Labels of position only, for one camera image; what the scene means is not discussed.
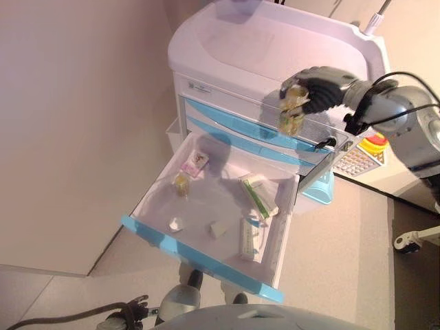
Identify white hospital bed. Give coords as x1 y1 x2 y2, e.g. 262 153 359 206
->
377 147 440 255

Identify black cart lock key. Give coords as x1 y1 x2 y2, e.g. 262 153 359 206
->
314 135 340 151

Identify small white box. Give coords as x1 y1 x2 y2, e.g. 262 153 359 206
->
206 221 228 239

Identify bed caster wheel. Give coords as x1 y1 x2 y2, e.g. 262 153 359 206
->
393 235 422 255

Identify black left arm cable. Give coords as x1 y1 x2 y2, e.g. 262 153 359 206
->
6 301 138 330

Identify pink white medicine box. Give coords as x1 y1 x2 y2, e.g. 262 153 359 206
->
181 149 211 177

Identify white cart side tray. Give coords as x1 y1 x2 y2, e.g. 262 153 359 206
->
164 116 186 147

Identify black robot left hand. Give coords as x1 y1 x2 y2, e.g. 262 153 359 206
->
126 294 161 322

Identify grey robot left leg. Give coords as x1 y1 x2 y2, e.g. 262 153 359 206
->
154 267 206 327

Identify blue handled white cart drawer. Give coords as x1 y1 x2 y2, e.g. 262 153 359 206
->
185 115 319 169
120 132 302 305

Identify tall blue front cart drawer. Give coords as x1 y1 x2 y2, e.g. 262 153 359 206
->
181 97 336 154

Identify grey robot leg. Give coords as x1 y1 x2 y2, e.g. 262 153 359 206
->
154 267 206 327
219 280 249 305

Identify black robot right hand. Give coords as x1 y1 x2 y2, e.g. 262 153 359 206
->
279 66 359 116

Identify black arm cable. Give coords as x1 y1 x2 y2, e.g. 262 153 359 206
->
6 301 138 330
357 70 440 124

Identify green white medicine box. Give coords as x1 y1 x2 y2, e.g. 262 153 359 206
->
239 173 280 219

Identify grey robot right leg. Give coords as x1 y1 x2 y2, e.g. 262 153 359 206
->
219 280 249 305

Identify white waste bin blue lid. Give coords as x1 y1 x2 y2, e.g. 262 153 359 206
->
301 170 336 205

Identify white metal IV pole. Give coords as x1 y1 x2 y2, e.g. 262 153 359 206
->
363 0 393 36

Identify clear bottle yellow capsules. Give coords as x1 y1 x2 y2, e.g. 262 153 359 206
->
276 85 310 135
173 173 192 199

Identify white medical cart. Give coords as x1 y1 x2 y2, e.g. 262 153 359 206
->
164 0 393 214

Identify grey robot torso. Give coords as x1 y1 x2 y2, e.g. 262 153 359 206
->
154 302 375 330

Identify white mesh side basket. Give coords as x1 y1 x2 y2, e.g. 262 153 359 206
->
333 137 388 178

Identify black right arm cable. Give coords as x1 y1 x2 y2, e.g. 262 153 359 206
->
357 70 440 124

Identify long white medicine box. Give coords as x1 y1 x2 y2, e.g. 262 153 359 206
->
239 218 266 263

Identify small white round bottle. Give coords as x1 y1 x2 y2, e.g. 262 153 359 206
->
167 216 187 233

